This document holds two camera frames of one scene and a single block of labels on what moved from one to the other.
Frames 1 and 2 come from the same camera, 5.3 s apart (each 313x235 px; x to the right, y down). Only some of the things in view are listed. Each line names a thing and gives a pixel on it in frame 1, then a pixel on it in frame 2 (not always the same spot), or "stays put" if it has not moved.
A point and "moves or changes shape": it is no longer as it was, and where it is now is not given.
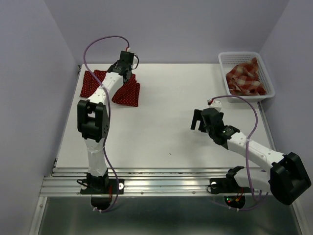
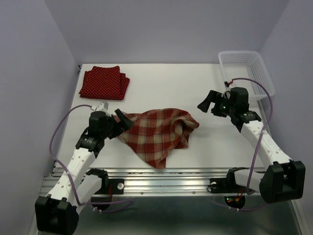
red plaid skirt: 243,80 → 156,133
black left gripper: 130,68 → 125,123
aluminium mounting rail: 138,181 stays put
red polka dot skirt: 128,93 moves or changes shape
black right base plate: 226,186 stays put
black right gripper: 197,116 → 213,97
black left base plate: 85,189 stays put
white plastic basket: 244,74 stays put
